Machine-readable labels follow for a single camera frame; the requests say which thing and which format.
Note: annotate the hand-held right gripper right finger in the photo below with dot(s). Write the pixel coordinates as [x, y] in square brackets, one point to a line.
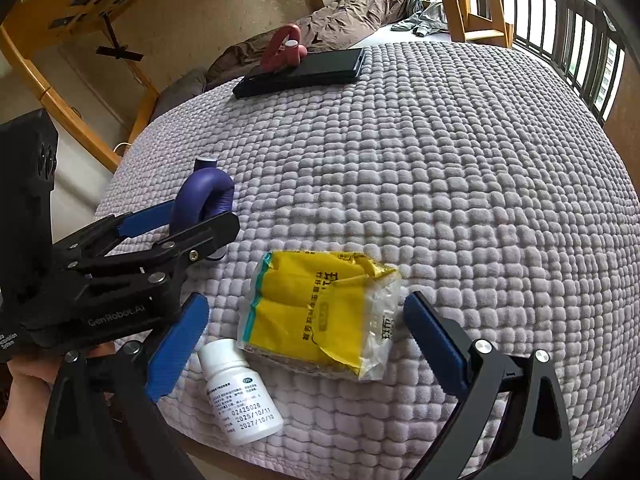
[432, 340]

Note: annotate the lavender quilted mat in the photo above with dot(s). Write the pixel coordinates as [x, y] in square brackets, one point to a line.
[425, 185]

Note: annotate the brown duvet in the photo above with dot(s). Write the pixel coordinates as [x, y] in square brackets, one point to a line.
[340, 15]

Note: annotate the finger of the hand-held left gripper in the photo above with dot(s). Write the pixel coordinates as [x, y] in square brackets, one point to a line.
[145, 221]
[200, 237]

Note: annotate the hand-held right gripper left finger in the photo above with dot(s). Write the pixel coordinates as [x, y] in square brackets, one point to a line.
[177, 350]

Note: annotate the red hand grip trainer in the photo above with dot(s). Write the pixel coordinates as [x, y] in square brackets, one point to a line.
[280, 50]

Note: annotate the person's left forearm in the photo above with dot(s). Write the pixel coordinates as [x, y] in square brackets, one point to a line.
[25, 410]

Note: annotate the dark balcony railing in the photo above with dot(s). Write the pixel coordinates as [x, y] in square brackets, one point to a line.
[575, 35]

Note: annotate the wooden bunk bed frame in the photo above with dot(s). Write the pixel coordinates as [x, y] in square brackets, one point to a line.
[60, 25]

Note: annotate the yellow plastic packet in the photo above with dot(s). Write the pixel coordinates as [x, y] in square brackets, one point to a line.
[310, 310]

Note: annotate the grey garment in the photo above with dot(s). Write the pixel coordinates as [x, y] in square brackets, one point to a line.
[425, 17]

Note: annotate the black wall bracket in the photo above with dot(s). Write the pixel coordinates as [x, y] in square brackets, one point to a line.
[117, 45]

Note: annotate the black smartphone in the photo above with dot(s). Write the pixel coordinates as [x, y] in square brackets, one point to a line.
[305, 72]

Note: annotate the white pill bottle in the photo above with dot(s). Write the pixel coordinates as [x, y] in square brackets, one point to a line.
[245, 400]

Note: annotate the purple hand grip trainer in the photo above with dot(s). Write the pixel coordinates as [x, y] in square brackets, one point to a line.
[200, 195]

